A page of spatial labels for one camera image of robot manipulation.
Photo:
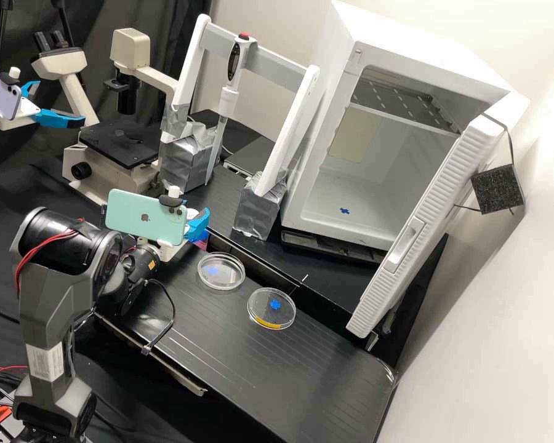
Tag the petri dish lid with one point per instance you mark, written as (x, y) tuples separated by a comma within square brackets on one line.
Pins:
[(271, 308)]

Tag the black platform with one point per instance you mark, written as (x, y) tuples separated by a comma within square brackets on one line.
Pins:
[(268, 369), (332, 286)]

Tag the white pipette stand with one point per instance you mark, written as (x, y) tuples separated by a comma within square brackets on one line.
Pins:
[(300, 115)]

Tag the incubator door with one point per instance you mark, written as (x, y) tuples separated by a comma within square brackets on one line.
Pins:
[(424, 221)]

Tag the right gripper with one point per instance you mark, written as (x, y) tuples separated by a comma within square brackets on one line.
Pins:
[(170, 251)]

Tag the right wrist camera phone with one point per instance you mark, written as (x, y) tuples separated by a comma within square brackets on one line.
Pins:
[(143, 217)]

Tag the cream microscope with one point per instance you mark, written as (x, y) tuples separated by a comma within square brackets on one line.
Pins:
[(115, 166)]

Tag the petri dish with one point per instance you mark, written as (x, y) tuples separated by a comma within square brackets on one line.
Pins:
[(221, 271)]

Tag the white incubator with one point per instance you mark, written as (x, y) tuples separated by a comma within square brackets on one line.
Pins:
[(443, 60)]

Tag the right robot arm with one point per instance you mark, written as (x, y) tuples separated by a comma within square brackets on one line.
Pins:
[(46, 286)]

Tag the black tray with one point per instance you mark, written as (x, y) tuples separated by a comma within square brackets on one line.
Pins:
[(314, 244)]

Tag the pipette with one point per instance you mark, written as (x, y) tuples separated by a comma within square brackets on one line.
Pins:
[(234, 60)]

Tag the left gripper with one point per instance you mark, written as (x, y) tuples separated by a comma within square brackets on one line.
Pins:
[(19, 119)]

